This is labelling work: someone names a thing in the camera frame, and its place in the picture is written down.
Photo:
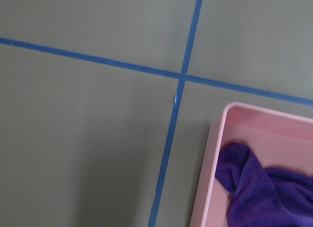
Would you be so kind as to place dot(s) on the purple cloth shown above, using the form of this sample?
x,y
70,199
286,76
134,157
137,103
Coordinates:
x,y
263,197

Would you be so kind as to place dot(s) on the pink plastic bin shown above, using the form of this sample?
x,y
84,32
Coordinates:
x,y
277,139

